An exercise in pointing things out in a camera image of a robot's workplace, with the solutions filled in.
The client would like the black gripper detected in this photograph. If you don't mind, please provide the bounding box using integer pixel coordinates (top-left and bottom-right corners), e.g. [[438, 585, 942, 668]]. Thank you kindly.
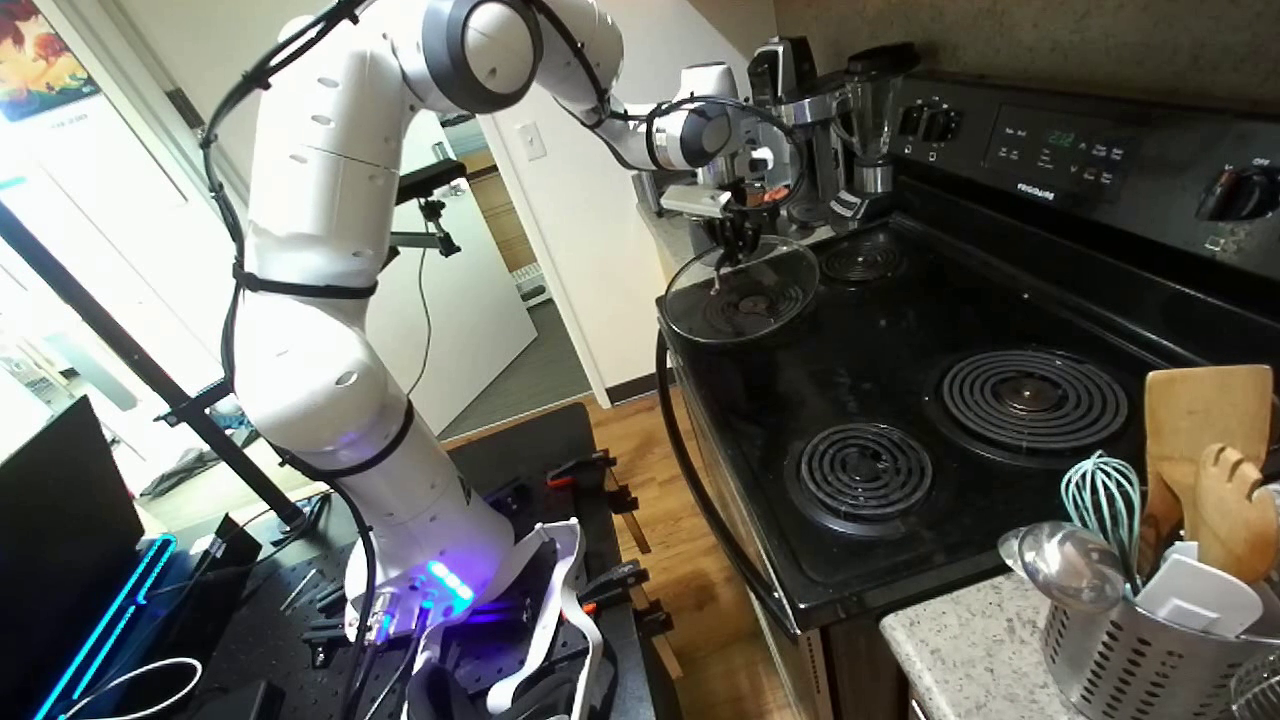
[[713, 148, 786, 266]]

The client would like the small coil stove burner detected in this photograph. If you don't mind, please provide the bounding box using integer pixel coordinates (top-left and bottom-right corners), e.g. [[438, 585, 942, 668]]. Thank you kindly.
[[815, 230, 911, 292], [782, 421, 934, 523]]

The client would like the black stove control knob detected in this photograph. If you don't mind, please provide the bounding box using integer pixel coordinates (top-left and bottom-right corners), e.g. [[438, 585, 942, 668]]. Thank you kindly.
[[1191, 154, 1280, 225], [895, 95, 934, 148]]

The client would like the black electric stove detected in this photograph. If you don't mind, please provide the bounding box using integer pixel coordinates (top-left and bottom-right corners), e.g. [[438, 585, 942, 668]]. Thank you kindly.
[[652, 73, 1280, 720]]

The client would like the black kitchen appliance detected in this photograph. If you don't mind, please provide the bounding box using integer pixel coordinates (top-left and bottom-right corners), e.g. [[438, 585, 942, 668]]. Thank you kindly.
[[743, 36, 820, 112]]

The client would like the black clamp with orange tips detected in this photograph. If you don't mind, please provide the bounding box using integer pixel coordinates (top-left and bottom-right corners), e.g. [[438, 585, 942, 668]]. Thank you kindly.
[[568, 555, 677, 640], [544, 449, 638, 518]]

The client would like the white door panel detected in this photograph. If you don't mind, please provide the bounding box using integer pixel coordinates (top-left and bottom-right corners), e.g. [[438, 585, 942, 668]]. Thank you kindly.
[[365, 122, 541, 441]]

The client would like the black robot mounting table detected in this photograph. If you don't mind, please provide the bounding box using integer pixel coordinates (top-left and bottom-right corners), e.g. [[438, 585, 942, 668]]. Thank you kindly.
[[263, 394, 677, 720]]

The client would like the teal whisk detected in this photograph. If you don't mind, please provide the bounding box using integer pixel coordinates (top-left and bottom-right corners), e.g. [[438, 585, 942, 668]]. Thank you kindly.
[[1054, 449, 1147, 586]]

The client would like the metal ladle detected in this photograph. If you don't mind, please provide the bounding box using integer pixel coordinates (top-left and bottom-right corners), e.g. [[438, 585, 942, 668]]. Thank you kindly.
[[995, 514, 1134, 614]]

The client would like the wooden fork spoon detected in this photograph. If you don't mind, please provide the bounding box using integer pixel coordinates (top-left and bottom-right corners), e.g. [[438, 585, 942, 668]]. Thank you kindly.
[[1151, 441, 1280, 586]]

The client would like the white plastic spatula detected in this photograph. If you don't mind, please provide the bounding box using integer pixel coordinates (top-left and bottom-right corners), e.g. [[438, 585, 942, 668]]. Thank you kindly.
[[1131, 541, 1269, 640]]

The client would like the perforated metal utensil holder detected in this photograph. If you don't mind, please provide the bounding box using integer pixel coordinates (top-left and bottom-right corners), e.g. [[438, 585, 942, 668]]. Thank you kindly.
[[1037, 590, 1269, 720]]

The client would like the black metal stand pole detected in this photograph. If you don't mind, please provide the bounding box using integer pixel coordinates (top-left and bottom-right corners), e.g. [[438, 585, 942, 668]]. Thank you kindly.
[[0, 198, 316, 530]]

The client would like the black case with blue edges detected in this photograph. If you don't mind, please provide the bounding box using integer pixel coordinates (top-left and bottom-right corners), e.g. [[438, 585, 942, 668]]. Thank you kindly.
[[32, 530, 182, 720]]

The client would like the black monitor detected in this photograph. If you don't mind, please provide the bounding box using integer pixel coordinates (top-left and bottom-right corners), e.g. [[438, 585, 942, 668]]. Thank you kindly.
[[0, 394, 149, 720]]

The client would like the black curved oven handle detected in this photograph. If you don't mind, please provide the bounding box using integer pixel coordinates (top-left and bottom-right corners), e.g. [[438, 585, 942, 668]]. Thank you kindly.
[[652, 329, 802, 630]]

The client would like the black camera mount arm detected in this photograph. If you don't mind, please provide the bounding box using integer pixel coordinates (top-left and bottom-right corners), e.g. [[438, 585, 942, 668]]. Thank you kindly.
[[384, 195, 465, 265]]

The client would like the black stereo camera bar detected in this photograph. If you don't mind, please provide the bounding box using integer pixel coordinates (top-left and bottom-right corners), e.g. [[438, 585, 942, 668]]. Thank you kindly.
[[392, 154, 473, 206]]

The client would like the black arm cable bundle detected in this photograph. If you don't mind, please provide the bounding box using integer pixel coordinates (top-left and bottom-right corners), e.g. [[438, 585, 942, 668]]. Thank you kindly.
[[194, 0, 802, 405]]

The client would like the colourful wall picture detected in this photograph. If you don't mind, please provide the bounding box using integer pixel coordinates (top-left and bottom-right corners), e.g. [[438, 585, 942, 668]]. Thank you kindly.
[[0, 0, 104, 128]]

